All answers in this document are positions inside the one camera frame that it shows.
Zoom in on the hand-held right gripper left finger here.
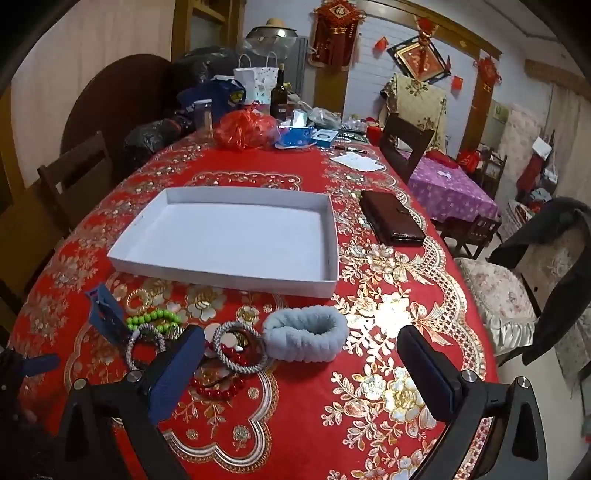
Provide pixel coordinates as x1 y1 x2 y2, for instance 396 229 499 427
58 325 206 480

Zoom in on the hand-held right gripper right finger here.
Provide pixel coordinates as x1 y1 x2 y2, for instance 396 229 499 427
396 324 550 480

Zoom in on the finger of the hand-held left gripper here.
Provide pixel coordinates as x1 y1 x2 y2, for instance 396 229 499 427
0 353 62 398

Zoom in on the red bead bracelet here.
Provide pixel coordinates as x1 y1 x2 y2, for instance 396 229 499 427
191 340 251 401

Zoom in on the white grey bead bracelet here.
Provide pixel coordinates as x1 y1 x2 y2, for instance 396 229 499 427
125 322 167 371

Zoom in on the silver braided bracelet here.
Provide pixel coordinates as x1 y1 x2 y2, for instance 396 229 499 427
212 320 269 373

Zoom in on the blue hair claw clip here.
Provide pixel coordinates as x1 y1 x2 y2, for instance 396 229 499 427
87 283 133 345

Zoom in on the clear spiral hair tie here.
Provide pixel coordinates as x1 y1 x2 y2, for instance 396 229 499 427
126 290 155 315

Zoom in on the grey fluffy wristband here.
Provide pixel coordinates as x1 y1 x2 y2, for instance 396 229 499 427
262 305 350 363

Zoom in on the white shallow cardboard box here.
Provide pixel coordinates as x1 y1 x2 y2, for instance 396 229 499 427
107 186 341 300

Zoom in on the floral cushioned chair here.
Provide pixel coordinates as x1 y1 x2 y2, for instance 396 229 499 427
454 217 583 366

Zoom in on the small wooden chair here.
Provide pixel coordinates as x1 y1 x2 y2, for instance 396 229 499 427
442 214 502 260

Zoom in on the brown leather wallet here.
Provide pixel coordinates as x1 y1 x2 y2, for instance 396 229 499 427
359 189 427 247

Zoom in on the dark jacket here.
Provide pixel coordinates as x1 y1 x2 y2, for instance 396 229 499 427
489 196 591 366

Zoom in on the purple tablecloth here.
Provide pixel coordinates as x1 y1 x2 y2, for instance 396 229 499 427
406 152 500 223

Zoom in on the wooden slatted chair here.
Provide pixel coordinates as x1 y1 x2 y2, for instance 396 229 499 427
37 131 116 232

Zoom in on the white paper sheet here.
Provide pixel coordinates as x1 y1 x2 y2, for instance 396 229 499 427
329 152 384 173

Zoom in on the red christmas stocking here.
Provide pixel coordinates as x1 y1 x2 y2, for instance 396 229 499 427
516 136 553 193

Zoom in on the dark wooden chair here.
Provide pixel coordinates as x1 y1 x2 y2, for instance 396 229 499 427
379 113 435 186

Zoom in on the black plastic bag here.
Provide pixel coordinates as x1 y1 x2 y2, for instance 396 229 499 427
124 117 195 163

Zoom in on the red plastic bag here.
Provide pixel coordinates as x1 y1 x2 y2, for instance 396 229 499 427
213 108 280 151

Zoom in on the glass jar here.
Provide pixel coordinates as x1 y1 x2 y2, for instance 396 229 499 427
194 99 213 135

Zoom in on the blue tissue box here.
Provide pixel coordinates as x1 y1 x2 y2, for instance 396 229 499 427
276 124 315 149

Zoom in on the floral chair cover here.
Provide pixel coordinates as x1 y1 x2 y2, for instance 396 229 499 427
380 73 449 153

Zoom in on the round wooden tabletop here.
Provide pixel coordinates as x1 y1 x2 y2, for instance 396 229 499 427
59 54 172 158

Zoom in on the clear plastic bag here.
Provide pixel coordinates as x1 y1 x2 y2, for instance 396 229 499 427
307 106 345 130

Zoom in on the blue fabric bag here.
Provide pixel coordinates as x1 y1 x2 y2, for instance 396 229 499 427
177 78 246 116

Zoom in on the dark wine bottle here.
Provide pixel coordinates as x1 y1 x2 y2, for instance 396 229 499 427
270 64 290 122

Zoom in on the white paper gift bag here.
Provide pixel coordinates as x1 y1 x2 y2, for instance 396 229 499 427
233 52 260 105

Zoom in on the patterned paper gift bag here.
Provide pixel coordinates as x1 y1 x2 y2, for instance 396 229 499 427
253 51 280 107

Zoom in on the small red knot decoration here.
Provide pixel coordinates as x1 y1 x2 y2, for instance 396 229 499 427
475 55 502 92

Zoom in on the framed red diamond decoration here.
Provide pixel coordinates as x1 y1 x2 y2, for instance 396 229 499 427
386 39 452 84

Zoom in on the grey refrigerator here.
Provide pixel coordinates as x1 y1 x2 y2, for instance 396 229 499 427
277 36 310 110

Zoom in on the metal basin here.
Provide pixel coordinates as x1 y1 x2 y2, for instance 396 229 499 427
244 25 299 52

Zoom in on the large red knot decoration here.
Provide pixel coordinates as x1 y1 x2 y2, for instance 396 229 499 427
307 0 368 71

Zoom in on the beige round-lobed hair tie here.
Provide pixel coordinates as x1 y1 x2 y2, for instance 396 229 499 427
202 323 223 359

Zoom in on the green bead bracelet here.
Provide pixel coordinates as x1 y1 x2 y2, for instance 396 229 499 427
126 309 181 331

